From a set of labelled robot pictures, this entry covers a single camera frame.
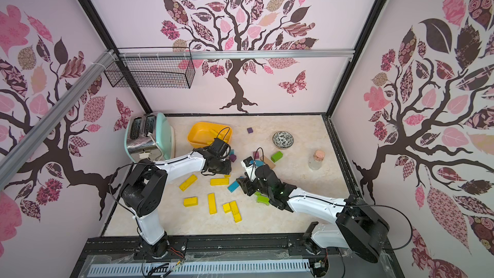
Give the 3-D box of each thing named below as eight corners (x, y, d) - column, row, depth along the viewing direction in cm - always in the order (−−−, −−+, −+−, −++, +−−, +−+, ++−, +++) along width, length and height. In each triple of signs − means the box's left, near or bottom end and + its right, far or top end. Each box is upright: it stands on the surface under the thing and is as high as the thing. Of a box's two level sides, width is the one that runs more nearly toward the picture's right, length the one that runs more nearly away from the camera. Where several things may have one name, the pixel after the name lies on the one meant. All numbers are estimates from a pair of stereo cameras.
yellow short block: (184, 207, 86) (183, 206, 84) (184, 200, 88) (183, 198, 86) (198, 205, 86) (197, 203, 85) (198, 197, 89) (197, 195, 87)
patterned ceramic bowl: (273, 148, 106) (273, 143, 103) (272, 136, 112) (272, 131, 108) (293, 148, 106) (294, 143, 103) (291, 136, 112) (292, 131, 108)
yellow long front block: (235, 223, 81) (234, 222, 80) (229, 203, 87) (228, 202, 85) (242, 220, 82) (242, 219, 81) (236, 201, 88) (236, 199, 86)
